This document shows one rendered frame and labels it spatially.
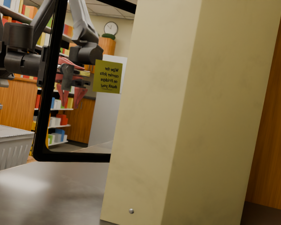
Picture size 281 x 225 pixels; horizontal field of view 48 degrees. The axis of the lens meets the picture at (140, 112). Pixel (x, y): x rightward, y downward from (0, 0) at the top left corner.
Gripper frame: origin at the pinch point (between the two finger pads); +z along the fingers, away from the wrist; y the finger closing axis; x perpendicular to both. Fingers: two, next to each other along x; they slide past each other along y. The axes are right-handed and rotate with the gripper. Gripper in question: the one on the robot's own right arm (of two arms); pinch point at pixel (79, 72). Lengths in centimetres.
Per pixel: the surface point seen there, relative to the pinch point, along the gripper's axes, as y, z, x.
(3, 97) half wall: -28, -178, 200
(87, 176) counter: -26.0, 4.3, 5.7
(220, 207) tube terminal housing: -21.3, 37.8, -8.3
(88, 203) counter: -26.1, 12.7, -11.8
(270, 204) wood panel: -25, 51, 19
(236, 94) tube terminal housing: 0.4, 36.8, -9.4
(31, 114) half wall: -46, -179, 253
